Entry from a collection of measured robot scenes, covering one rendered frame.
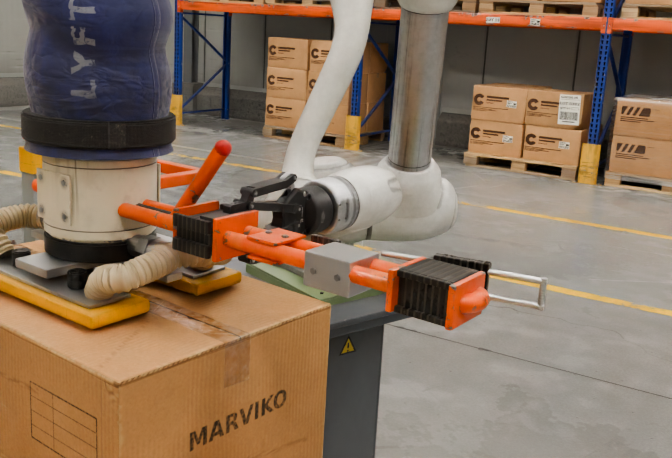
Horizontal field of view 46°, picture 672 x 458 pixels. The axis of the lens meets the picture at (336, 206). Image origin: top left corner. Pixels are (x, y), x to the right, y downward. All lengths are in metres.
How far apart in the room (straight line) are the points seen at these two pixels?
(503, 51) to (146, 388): 9.05
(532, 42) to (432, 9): 8.12
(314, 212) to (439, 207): 0.72
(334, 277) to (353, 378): 1.08
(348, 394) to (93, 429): 1.05
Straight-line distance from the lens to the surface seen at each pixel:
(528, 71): 9.77
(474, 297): 0.86
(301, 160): 1.46
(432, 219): 1.88
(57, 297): 1.18
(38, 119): 1.19
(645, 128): 8.10
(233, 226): 1.06
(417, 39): 1.69
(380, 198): 1.30
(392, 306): 0.89
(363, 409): 2.06
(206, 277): 1.25
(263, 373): 1.16
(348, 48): 1.49
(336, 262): 0.93
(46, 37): 1.19
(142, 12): 1.17
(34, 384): 1.14
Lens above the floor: 1.36
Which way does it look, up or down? 13 degrees down
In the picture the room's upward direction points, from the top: 3 degrees clockwise
